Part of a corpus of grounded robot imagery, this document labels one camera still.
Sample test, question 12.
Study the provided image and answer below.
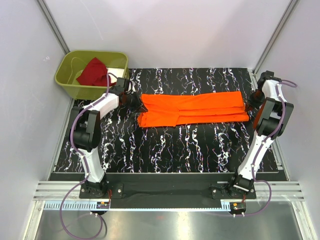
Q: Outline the orange t shirt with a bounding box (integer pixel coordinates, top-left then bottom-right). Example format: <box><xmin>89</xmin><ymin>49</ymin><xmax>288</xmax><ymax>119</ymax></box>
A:
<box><xmin>137</xmin><ymin>91</ymin><xmax>250</xmax><ymax>128</ymax></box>

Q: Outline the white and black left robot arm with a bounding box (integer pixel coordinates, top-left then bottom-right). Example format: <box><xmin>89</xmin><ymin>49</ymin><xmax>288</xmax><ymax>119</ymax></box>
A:
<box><xmin>68</xmin><ymin>77</ymin><xmax>148</xmax><ymax>198</ymax></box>

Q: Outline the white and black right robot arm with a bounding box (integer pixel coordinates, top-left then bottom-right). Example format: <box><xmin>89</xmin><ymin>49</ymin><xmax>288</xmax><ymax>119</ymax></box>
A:
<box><xmin>227</xmin><ymin>70</ymin><xmax>297</xmax><ymax>199</ymax></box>

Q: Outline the white cloth in bin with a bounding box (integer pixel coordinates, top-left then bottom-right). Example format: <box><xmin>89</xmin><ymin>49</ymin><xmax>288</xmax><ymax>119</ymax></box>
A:
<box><xmin>107</xmin><ymin>67</ymin><xmax>125</xmax><ymax>78</ymax></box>

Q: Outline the dark red t shirt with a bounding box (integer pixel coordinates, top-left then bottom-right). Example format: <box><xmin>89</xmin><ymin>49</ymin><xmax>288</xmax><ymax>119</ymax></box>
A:
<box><xmin>76</xmin><ymin>57</ymin><xmax>116</xmax><ymax>87</ymax></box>

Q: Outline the green plastic bin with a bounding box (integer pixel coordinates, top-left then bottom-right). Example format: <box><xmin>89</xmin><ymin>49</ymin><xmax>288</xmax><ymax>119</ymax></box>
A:
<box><xmin>54</xmin><ymin>50</ymin><xmax>129</xmax><ymax>100</ymax></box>

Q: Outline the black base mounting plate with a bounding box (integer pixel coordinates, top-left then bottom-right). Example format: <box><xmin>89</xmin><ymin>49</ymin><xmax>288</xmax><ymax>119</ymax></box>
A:
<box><xmin>79</xmin><ymin>173</ymin><xmax>243</xmax><ymax>210</ymax></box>

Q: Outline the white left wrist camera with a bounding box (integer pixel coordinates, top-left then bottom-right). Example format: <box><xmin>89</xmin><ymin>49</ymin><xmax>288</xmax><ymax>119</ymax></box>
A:
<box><xmin>128</xmin><ymin>82</ymin><xmax>136</xmax><ymax>93</ymax></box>

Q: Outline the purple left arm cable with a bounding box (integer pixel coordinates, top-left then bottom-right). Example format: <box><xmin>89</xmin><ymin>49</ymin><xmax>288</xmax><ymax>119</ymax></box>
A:
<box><xmin>69</xmin><ymin>72</ymin><xmax>118</xmax><ymax>176</ymax></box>

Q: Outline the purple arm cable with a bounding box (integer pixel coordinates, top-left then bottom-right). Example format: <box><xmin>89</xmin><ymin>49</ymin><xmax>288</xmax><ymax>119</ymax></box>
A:
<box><xmin>251</xmin><ymin>79</ymin><xmax>298</xmax><ymax>183</ymax></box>
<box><xmin>69</xmin><ymin>72</ymin><xmax>118</xmax><ymax>176</ymax></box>

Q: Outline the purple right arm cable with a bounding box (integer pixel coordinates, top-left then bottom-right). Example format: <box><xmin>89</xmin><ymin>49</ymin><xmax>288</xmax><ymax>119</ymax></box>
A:
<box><xmin>251</xmin><ymin>79</ymin><xmax>298</xmax><ymax>183</ymax></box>

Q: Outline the aluminium frame rail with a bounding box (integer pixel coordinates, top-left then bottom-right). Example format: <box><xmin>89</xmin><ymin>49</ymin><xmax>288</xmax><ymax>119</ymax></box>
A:
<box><xmin>36</xmin><ymin>0</ymin><xmax>70</xmax><ymax>55</ymax></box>

